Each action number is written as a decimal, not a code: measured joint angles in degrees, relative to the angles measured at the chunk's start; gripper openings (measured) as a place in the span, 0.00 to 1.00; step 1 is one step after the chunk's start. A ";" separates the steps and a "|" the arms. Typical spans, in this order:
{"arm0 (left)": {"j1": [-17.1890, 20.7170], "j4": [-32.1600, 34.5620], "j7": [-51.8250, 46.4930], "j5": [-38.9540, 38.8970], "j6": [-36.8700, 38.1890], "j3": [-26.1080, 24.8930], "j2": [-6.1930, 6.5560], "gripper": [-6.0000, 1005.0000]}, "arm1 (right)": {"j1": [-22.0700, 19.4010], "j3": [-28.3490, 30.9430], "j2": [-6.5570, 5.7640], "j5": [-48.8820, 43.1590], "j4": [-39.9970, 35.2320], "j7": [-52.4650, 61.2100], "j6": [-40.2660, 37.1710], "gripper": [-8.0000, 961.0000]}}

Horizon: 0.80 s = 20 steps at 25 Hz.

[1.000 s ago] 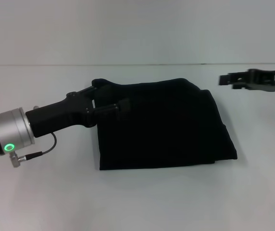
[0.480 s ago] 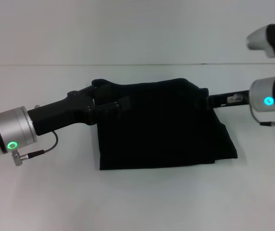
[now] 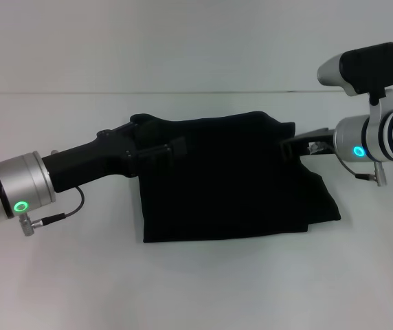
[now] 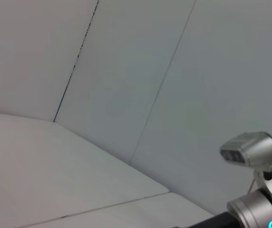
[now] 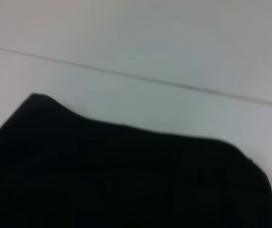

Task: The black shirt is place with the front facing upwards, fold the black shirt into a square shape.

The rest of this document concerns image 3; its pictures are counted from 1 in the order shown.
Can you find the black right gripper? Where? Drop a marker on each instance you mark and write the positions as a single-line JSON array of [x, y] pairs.
[[313, 141]]

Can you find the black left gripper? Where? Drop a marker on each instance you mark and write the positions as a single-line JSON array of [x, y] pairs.
[[93, 161]]

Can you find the black t-shirt with FREE print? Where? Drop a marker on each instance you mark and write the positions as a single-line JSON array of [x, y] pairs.
[[231, 178]]

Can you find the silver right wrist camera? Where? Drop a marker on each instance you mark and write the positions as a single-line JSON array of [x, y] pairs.
[[365, 68]]

